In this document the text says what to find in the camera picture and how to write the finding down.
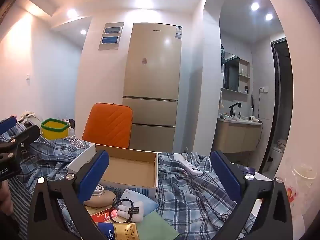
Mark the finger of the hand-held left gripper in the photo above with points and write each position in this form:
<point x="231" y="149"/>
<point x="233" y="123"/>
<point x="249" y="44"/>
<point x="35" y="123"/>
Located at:
<point x="7" y="125"/>
<point x="26" y="136"/>

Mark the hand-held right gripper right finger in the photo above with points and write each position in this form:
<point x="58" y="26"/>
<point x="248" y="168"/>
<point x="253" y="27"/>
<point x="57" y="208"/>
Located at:
<point x="226" y="177"/>

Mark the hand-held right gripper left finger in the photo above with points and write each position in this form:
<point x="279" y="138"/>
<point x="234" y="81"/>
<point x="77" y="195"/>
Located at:
<point x="93" y="175"/>

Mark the beige round hand warmer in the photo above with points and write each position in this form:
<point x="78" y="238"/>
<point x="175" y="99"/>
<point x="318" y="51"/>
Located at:
<point x="102" y="198"/>

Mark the shallow cardboard box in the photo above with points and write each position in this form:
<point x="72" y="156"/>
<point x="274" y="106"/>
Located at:
<point x="130" y="167"/>

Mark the light blue tissue packet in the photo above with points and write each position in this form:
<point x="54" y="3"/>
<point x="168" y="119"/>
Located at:
<point x="147" y="203"/>

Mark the gold cardboard pack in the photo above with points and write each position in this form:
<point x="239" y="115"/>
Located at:
<point x="120" y="231"/>

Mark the person's left hand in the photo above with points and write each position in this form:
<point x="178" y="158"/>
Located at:
<point x="5" y="197"/>

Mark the dark blue small packet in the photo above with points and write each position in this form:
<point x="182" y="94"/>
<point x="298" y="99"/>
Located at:
<point x="248" y="171"/>

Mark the grey striped cloth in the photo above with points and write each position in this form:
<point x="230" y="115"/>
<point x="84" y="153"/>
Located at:
<point x="20" y="187"/>

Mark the yellow container green rim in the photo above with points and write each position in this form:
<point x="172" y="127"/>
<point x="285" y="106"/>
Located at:
<point x="53" y="130"/>

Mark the blue plaid cloth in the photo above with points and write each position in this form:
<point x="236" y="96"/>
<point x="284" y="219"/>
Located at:
<point x="195" y="195"/>

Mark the polka dot fabric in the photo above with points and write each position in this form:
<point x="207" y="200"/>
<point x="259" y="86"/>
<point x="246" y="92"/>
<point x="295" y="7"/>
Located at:
<point x="77" y="141"/>

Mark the white remote control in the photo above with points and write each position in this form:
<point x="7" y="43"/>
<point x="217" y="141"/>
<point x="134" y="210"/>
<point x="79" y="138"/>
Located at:
<point x="190" y="165"/>

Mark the red cardboard pack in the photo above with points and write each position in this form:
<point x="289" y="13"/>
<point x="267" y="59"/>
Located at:
<point x="100" y="216"/>

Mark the beige vanity cabinet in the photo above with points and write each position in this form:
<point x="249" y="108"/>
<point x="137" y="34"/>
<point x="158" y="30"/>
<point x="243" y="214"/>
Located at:
<point x="237" y="136"/>

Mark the orange chair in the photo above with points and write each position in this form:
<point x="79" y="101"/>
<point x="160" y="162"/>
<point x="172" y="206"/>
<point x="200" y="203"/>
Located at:
<point x="107" y="125"/>

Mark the white hair dryer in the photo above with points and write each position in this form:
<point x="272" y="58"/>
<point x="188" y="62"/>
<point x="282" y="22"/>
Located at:
<point x="255" y="119"/>

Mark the black faucet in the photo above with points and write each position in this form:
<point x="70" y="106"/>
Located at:
<point x="234" y="108"/>

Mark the clear plastic packaging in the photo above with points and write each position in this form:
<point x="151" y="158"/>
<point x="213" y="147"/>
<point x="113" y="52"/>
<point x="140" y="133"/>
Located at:
<point x="302" y="177"/>

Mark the bathroom mirror cabinet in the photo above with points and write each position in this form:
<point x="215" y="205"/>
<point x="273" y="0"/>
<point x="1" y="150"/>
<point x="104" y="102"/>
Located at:
<point x="231" y="72"/>

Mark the beige refrigerator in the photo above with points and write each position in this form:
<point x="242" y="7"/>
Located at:
<point x="152" y="80"/>

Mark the recessed ceiling light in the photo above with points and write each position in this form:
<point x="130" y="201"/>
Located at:
<point x="268" y="17"/>
<point x="255" y="6"/>
<point x="83" y="31"/>
<point x="71" y="12"/>

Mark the dark door frame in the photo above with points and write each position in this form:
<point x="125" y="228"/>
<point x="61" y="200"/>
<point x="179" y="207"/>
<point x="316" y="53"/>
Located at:
<point x="283" y="105"/>

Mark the white wall socket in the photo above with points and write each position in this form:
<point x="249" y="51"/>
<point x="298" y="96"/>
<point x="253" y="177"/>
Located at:
<point x="264" y="89"/>

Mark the wall niche shelf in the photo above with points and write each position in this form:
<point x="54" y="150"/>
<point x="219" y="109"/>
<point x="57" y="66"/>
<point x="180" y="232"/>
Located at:
<point x="244" y="76"/>

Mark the grey wall panel box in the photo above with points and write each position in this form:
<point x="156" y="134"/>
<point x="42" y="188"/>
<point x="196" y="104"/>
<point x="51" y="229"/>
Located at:
<point x="109" y="42"/>
<point x="113" y="28"/>

